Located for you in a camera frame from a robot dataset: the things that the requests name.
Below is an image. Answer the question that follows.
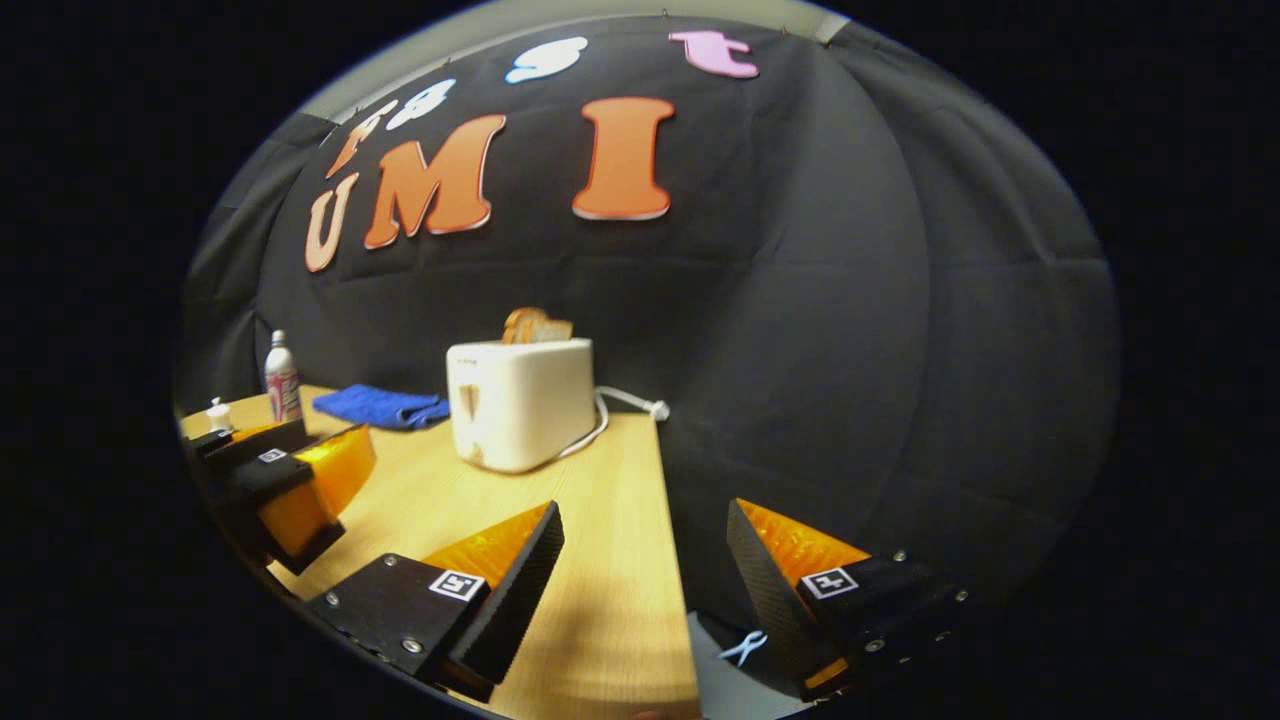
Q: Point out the white toaster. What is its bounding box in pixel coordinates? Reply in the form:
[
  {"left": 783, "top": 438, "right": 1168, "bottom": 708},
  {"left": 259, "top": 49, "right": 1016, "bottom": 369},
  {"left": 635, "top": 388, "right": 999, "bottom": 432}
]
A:
[{"left": 445, "top": 337, "right": 599, "bottom": 476}]

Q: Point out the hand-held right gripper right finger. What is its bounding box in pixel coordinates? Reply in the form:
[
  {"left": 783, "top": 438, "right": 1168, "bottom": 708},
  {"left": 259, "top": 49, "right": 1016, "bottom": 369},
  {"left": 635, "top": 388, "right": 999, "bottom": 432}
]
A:
[{"left": 726, "top": 497, "right": 971, "bottom": 703}]

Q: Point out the white toaster cable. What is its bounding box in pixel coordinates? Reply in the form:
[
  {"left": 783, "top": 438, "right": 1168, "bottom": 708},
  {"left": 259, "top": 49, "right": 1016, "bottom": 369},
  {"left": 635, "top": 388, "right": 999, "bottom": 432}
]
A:
[{"left": 553, "top": 384, "right": 672, "bottom": 462}]

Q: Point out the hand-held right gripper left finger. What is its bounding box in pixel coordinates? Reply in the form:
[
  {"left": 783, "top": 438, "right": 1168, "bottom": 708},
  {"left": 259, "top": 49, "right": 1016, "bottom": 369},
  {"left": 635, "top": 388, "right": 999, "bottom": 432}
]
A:
[{"left": 305, "top": 500, "right": 567, "bottom": 703}]

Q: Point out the silver water bottle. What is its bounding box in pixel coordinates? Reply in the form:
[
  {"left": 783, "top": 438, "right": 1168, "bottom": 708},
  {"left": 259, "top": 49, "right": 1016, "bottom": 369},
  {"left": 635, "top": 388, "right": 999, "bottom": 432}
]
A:
[{"left": 262, "top": 329, "right": 304, "bottom": 425}]

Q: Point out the blue towel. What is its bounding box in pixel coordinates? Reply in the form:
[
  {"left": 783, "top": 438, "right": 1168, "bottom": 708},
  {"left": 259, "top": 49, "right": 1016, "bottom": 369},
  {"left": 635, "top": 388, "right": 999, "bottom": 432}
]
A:
[{"left": 311, "top": 383, "right": 452, "bottom": 433}]

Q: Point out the white plastic clip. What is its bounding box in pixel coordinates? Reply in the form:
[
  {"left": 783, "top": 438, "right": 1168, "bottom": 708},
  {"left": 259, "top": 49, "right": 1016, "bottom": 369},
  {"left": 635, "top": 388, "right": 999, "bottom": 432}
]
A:
[{"left": 719, "top": 629, "right": 770, "bottom": 669}]

